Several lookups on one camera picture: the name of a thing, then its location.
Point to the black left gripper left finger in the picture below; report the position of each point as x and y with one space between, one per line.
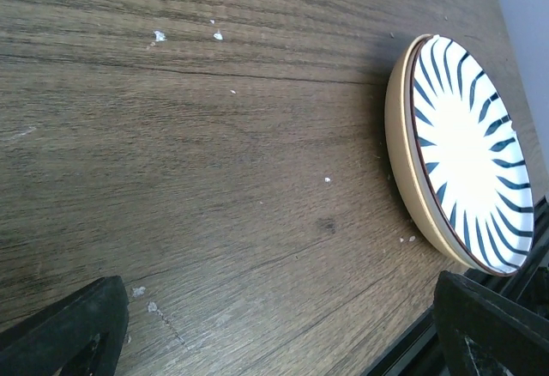
81 334

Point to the white blue striped plate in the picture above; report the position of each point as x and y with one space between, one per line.
473 160

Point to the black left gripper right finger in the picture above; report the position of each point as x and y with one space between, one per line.
483 333

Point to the orange round plate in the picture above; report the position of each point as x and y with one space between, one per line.
405 163

